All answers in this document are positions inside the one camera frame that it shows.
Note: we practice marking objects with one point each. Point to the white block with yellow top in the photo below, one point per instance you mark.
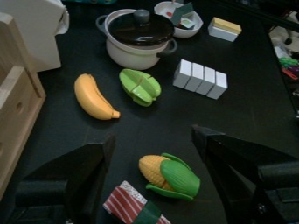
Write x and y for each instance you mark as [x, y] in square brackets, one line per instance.
[223, 29]

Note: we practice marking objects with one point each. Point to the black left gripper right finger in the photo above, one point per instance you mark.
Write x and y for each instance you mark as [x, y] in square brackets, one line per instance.
[248, 172]

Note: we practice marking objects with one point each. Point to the toy corn cob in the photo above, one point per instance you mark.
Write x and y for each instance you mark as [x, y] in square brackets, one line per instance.
[169, 175]

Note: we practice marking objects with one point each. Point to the white toy cooking pot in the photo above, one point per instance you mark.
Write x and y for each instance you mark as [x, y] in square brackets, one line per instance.
[133, 51]

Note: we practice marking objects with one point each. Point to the white sliced toy block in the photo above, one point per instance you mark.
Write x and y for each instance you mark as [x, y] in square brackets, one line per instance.
[200, 78]

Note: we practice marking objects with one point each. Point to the dark green toy card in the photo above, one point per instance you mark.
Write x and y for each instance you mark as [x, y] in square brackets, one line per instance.
[180, 13]

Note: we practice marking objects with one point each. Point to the wooden toy cabinet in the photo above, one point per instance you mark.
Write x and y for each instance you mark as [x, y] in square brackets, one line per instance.
[17, 102]

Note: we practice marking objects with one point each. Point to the green toy cabbage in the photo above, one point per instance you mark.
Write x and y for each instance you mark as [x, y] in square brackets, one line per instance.
[140, 87]

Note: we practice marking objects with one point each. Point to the red striped toy package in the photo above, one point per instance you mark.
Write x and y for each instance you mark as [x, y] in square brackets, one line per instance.
[129, 205]

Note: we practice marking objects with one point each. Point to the yellow toy banana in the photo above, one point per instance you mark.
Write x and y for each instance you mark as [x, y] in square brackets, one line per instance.
[92, 98]

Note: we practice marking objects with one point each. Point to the white bowl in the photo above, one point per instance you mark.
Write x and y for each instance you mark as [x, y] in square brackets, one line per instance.
[183, 20]

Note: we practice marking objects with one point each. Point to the black pot lid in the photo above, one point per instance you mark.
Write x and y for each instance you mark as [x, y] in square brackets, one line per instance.
[140, 28]

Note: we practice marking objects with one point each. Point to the white toy appliance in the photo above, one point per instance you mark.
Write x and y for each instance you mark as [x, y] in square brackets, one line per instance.
[36, 32]

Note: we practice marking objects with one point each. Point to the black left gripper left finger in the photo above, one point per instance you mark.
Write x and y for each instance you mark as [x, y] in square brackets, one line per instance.
[73, 175]

